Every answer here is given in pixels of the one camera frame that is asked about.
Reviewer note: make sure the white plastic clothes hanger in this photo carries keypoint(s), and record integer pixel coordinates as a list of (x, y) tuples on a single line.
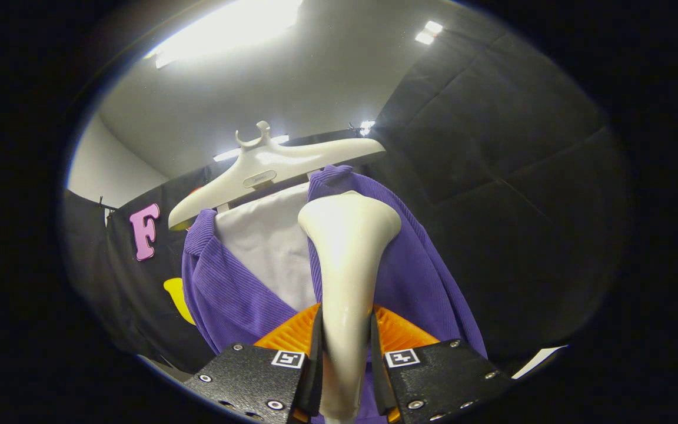
[(268, 165)]

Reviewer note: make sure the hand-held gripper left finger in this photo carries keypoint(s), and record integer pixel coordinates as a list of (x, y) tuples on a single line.
[(256, 380)]

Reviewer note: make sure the white flat strip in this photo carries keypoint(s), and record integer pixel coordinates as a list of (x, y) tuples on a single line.
[(536, 360)]

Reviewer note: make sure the black backdrop cloth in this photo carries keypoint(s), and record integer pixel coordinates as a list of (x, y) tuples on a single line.
[(521, 206)]

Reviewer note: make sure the double square ceiling light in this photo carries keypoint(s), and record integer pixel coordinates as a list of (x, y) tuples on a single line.
[(428, 33)]

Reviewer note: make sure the white garment steamer head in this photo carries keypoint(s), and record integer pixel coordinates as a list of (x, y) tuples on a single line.
[(348, 247)]

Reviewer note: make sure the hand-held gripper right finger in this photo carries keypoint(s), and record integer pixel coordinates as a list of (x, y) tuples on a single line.
[(445, 377)]

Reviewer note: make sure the large ceiling light panel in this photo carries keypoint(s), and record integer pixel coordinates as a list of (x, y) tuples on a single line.
[(227, 29)]

